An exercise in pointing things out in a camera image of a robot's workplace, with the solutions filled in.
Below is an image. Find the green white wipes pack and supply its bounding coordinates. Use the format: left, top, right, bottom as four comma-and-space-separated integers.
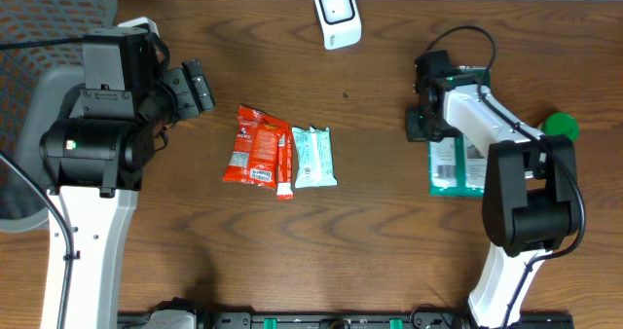
427, 65, 492, 199

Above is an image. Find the red snack bag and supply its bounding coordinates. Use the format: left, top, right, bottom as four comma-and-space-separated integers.
223, 106, 290, 189

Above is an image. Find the light teal snack pack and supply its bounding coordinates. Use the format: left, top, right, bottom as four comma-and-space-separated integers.
292, 128, 338, 189

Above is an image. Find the green lid jar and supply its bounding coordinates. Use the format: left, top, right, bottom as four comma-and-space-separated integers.
539, 112, 580, 141

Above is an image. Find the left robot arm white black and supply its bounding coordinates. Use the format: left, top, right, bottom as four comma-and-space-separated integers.
40, 59, 214, 328

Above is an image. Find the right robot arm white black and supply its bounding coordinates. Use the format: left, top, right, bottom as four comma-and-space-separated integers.
414, 74, 586, 328

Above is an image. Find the grey plastic shopping basket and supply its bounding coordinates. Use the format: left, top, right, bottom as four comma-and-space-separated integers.
0, 0, 120, 234

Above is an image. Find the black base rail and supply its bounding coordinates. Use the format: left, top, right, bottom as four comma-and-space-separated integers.
116, 311, 575, 329

